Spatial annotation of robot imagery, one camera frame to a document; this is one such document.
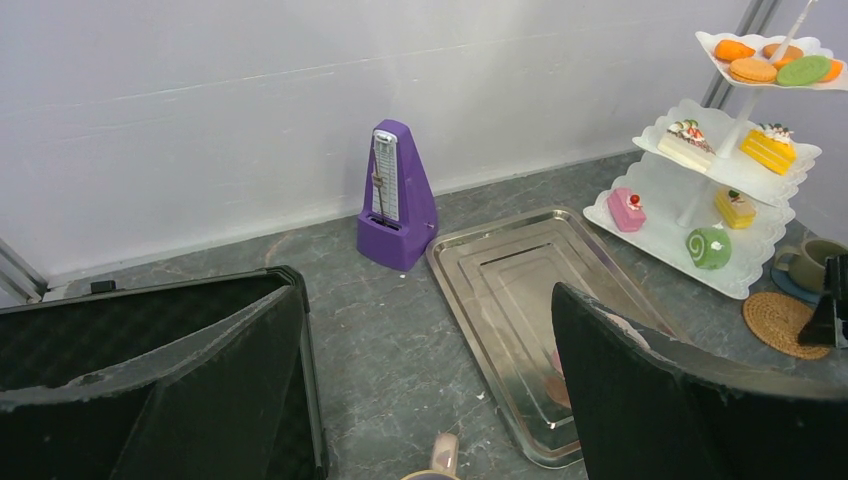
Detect pink steel tongs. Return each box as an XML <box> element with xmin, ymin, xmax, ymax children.
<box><xmin>544</xmin><ymin>349</ymin><xmax>572</xmax><ymax>409</ymax></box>

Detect blue smiley coaster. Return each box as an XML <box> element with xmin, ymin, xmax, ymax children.
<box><xmin>770</xmin><ymin>266</ymin><xmax>821</xmax><ymax>304</ymax></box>

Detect purple metronome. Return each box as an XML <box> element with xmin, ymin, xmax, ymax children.
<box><xmin>356</xmin><ymin>119</ymin><xmax>439</xmax><ymax>271</ymax></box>

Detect steel serving tray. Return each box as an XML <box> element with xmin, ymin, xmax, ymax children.
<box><xmin>426</xmin><ymin>207</ymin><xmax>686</xmax><ymax>469</ymax></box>

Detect orange fish cake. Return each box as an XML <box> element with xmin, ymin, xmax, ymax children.
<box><xmin>819</xmin><ymin>59</ymin><xmax>844</xmax><ymax>83</ymax></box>
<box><xmin>713</xmin><ymin>39</ymin><xmax>756</xmax><ymax>63</ymax></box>

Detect small orange macaron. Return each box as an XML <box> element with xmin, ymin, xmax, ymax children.
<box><xmin>761</xmin><ymin>42</ymin><xmax>806</xmax><ymax>70</ymax></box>

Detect small grey-green mug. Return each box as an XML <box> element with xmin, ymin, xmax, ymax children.
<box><xmin>773</xmin><ymin>238</ymin><xmax>847</xmax><ymax>294</ymax></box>

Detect green macaron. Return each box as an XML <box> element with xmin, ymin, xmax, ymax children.
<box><xmin>776</xmin><ymin>55</ymin><xmax>832</xmax><ymax>87</ymax></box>

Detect white three-tier cake stand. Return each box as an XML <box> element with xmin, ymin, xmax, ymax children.
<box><xmin>583</xmin><ymin>31</ymin><xmax>822</xmax><ymax>300</ymax></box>

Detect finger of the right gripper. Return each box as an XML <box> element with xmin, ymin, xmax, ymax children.
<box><xmin>797</xmin><ymin>254</ymin><xmax>847</xmax><ymax>349</ymax></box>

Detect black poker chip case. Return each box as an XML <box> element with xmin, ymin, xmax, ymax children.
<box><xmin>0</xmin><ymin>266</ymin><xmax>331</xmax><ymax>480</ymax></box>

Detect yellow rectangular cake bar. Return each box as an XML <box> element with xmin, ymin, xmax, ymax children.
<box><xmin>714</xmin><ymin>187</ymin><xmax>757</xmax><ymax>230</ymax></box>

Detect pink mug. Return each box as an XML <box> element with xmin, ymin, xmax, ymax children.
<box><xmin>402</xmin><ymin>433</ymin><xmax>459</xmax><ymax>480</ymax></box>

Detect woven brown coaster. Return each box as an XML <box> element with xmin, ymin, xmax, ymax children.
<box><xmin>742</xmin><ymin>292</ymin><xmax>831</xmax><ymax>360</ymax></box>

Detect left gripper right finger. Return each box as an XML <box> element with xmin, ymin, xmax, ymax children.
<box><xmin>551</xmin><ymin>283</ymin><xmax>847</xmax><ymax>479</ymax></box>

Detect pink cake piece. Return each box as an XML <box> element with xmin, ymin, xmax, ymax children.
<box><xmin>606</xmin><ymin>187</ymin><xmax>647</xmax><ymax>233</ymax></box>

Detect yellow cake slice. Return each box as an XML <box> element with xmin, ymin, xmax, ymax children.
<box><xmin>738</xmin><ymin>123</ymin><xmax>797</xmax><ymax>175</ymax></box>

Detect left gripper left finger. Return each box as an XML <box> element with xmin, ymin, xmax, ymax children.
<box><xmin>0</xmin><ymin>286</ymin><xmax>305</xmax><ymax>480</ymax></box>

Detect layered strawberry cake slice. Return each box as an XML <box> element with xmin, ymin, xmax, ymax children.
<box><xmin>657</xmin><ymin>119</ymin><xmax>716</xmax><ymax>173</ymax></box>

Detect green swirl roll cake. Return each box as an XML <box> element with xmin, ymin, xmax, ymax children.
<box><xmin>685</xmin><ymin>226</ymin><xmax>733</xmax><ymax>270</ymax></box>

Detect orange sandwich cookie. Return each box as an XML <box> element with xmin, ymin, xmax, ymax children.
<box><xmin>728</xmin><ymin>57</ymin><xmax>778</xmax><ymax>84</ymax></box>

